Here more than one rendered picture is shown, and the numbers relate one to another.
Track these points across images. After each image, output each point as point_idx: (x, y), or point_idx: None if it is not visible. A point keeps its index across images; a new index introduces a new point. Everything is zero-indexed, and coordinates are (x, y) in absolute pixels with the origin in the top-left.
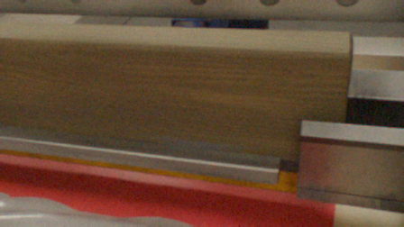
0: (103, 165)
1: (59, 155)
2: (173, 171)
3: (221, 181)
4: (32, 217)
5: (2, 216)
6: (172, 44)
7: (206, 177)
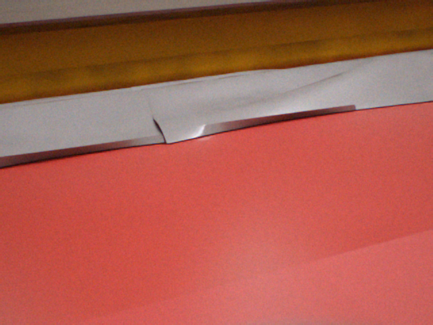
0: (247, 63)
1: (221, 2)
2: (351, 45)
3: (408, 45)
4: (245, 74)
5: (183, 80)
6: None
7: (392, 42)
